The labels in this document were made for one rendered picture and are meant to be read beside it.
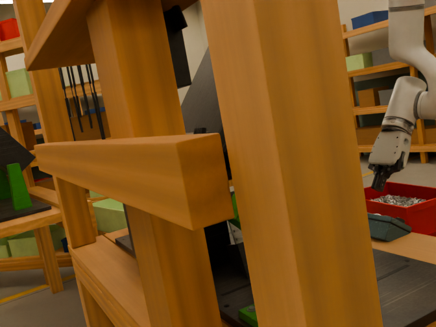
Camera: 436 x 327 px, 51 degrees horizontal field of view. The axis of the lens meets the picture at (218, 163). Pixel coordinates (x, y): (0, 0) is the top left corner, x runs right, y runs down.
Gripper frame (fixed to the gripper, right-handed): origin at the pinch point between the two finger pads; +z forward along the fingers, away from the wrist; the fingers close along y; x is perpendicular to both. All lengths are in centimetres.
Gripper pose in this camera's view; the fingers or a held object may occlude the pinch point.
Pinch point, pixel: (378, 183)
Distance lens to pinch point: 135.1
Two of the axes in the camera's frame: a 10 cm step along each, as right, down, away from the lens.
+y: -4.6, -0.3, 8.9
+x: -8.1, -3.8, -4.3
